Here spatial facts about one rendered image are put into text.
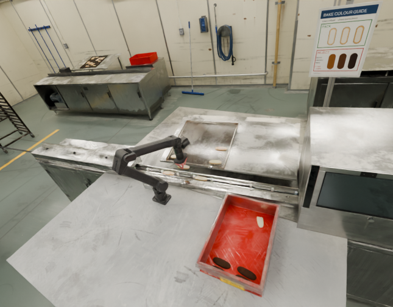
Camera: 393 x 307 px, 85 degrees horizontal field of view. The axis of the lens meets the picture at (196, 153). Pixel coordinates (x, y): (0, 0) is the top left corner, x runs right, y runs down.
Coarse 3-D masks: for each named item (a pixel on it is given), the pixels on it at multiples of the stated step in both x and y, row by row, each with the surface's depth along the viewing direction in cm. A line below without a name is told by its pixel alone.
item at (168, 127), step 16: (176, 112) 258; (192, 112) 251; (208, 112) 244; (224, 112) 238; (160, 128) 234; (176, 128) 228; (304, 128) 191; (144, 160) 193; (224, 176) 161; (240, 176) 158; (256, 176) 156; (208, 192) 151; (288, 192) 140; (288, 208) 131
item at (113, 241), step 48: (96, 192) 170; (144, 192) 161; (192, 192) 154; (48, 240) 142; (96, 240) 136; (144, 240) 130; (192, 240) 125; (288, 240) 116; (336, 240) 111; (48, 288) 117; (96, 288) 113; (144, 288) 109; (192, 288) 105; (288, 288) 98; (336, 288) 95
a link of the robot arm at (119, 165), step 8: (120, 152) 116; (120, 160) 114; (112, 168) 119; (120, 168) 115; (128, 168) 120; (128, 176) 122; (136, 176) 127; (144, 176) 131; (152, 184) 138; (160, 184) 140
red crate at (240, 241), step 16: (240, 208) 136; (224, 224) 129; (240, 224) 127; (256, 224) 126; (224, 240) 121; (240, 240) 120; (256, 240) 118; (208, 256) 115; (224, 256) 114; (240, 256) 113; (256, 256) 111; (256, 272) 105
